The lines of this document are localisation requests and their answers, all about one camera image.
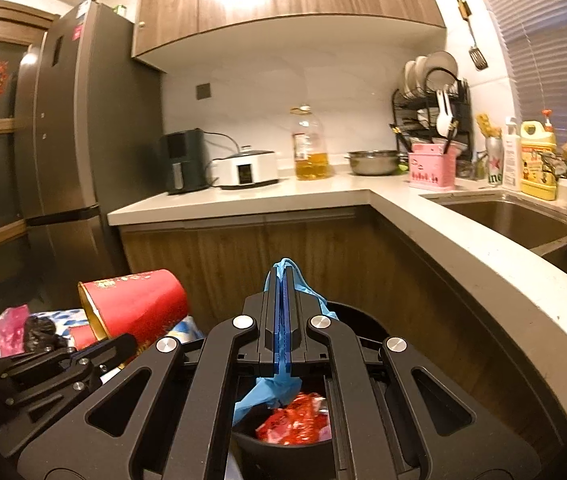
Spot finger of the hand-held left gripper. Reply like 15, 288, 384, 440
3, 367, 106, 413
0, 334, 137, 393

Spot red cylindrical can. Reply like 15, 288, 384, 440
77, 269, 190, 352

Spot yellow detergent bottle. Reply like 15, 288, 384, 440
520, 110, 557, 198

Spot blue floral tablecloth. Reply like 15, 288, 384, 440
0, 310, 205, 366

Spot cooking oil bottle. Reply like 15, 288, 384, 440
290, 105, 333, 181

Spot wooden base cabinet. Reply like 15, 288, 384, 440
118, 205, 567, 461

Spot row of white plates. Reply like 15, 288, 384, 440
403, 51, 459, 98

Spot white dispenser bottle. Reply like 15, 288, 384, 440
502, 117, 523, 191

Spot steel sink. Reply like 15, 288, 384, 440
423, 195, 567, 286

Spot grey refrigerator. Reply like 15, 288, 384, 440
13, 0, 166, 301

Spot black trash bin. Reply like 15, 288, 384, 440
230, 300, 391, 480

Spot white rice cooker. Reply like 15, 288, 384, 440
212, 146, 280, 191

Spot blue plastic glove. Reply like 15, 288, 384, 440
233, 258, 339, 426

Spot yellow brush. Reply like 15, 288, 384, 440
476, 112, 503, 138

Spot pink plastic bag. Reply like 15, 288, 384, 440
0, 305, 30, 356

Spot steel basin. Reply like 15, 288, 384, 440
346, 150, 404, 177

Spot hanging metal spatula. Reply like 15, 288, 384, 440
457, 0, 489, 71

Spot black plastic bag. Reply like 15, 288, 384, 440
23, 317, 70, 353

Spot window blinds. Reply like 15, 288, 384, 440
468, 0, 567, 126

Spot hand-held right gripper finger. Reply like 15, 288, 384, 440
283, 267, 559, 480
16, 267, 284, 480

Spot red foil wrapper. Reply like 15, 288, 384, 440
256, 392, 331, 446

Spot black air fryer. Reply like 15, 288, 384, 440
159, 129, 210, 195

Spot black dish rack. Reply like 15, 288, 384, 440
391, 77, 474, 166

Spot pink utensil holder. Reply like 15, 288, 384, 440
408, 142, 457, 191

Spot white rice spoon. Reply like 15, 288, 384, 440
435, 89, 454, 137

